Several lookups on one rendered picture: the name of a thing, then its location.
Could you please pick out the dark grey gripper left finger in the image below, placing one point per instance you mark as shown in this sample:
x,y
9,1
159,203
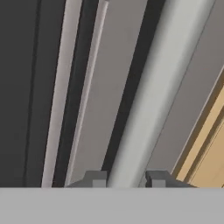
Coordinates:
x,y
97,178

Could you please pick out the light wooden cabinet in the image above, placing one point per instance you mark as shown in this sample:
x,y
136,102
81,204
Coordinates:
x,y
210,154

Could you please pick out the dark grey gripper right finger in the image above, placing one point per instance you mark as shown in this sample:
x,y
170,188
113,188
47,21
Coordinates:
x,y
156,178

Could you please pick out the dark grey fridge door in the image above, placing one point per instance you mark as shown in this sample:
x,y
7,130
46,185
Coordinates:
x,y
17,87

